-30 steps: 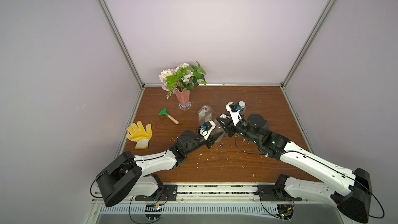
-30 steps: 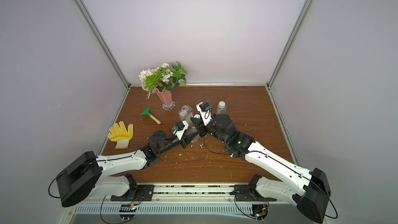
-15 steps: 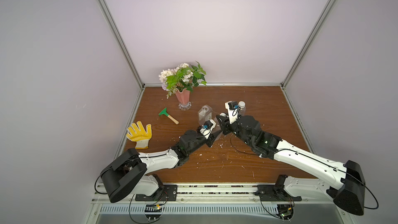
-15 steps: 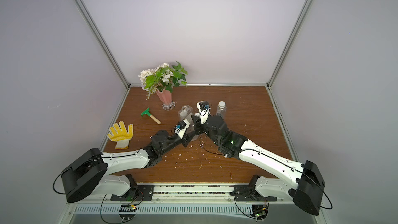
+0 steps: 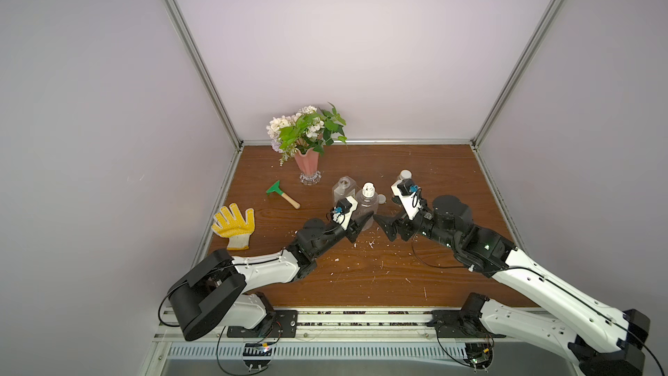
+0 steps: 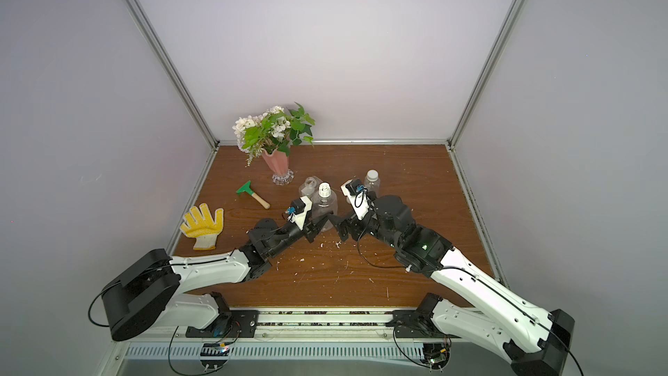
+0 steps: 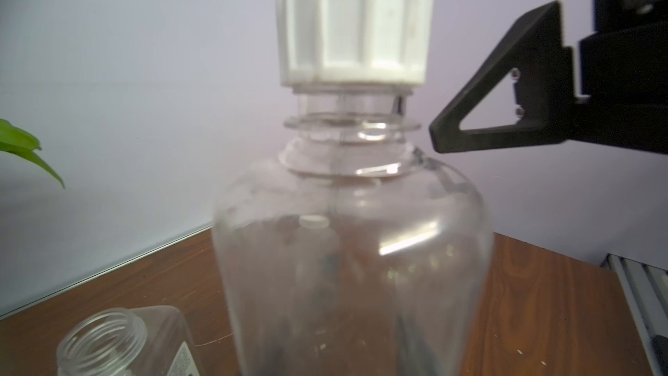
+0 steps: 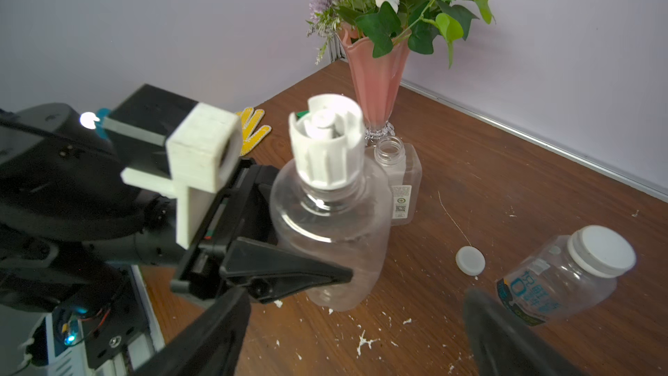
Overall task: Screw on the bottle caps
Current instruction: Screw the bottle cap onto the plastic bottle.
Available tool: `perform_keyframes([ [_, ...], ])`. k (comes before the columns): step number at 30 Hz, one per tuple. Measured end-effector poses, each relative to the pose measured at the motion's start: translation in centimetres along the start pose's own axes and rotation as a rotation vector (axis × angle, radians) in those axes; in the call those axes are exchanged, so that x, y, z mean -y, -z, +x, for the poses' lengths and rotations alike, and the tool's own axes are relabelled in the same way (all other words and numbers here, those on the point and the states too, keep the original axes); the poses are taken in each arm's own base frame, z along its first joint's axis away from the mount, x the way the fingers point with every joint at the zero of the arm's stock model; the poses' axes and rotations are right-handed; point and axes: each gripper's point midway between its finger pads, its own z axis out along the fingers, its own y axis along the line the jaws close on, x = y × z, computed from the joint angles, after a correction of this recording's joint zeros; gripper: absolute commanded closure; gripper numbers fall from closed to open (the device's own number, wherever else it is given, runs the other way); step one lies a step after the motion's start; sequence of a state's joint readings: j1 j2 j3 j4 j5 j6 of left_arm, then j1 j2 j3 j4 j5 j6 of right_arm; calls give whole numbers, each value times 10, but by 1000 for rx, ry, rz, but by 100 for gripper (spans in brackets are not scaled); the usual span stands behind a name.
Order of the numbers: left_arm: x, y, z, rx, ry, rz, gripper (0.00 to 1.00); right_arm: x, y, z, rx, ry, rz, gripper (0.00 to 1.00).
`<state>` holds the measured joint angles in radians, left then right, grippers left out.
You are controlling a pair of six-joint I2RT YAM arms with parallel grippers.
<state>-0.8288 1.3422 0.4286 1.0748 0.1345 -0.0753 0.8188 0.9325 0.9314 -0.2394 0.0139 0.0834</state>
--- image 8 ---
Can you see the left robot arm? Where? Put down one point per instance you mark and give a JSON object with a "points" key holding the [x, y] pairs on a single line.
{"points": [[69, 223]]}

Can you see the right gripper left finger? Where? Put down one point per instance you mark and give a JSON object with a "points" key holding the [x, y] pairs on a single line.
{"points": [[211, 345]]}

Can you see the pink vase with flowers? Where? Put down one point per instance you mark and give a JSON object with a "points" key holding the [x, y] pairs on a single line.
{"points": [[377, 37]]}

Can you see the square clear bottle with label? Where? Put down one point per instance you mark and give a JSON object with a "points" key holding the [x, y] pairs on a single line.
{"points": [[401, 163]]}

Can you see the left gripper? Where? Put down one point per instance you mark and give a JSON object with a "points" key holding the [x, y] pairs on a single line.
{"points": [[235, 246]]}

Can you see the yellow work glove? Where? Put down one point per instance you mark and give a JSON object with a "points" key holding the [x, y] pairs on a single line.
{"points": [[253, 132]]}

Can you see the round clear bottle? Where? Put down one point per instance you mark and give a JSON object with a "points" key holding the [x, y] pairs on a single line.
{"points": [[349, 227], [549, 285]]}

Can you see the white cap small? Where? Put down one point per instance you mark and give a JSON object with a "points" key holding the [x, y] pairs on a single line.
{"points": [[601, 252]]}

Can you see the round clear bottle front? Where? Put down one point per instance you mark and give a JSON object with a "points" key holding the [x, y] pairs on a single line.
{"points": [[549, 285]]}

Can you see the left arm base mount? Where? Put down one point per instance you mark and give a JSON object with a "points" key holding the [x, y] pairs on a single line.
{"points": [[117, 341]]}

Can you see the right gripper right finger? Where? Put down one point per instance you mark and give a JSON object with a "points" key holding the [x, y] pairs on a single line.
{"points": [[502, 345]]}

